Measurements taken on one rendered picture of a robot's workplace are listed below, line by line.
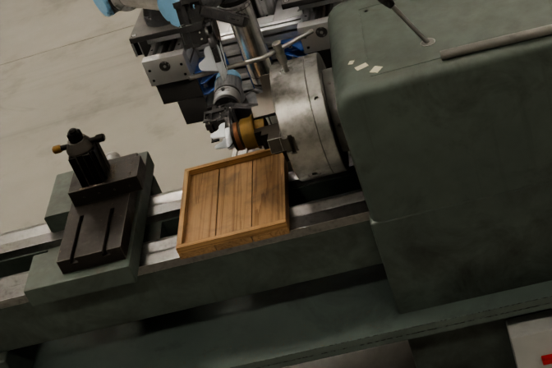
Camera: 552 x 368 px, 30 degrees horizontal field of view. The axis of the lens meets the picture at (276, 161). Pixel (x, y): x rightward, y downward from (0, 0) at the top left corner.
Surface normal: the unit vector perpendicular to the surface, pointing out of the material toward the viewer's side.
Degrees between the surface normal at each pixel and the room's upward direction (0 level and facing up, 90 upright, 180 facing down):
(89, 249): 0
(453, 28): 0
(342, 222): 90
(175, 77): 90
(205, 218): 0
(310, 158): 97
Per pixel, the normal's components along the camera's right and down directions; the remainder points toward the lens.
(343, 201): -0.25, -0.40
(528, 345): 0.01, 0.57
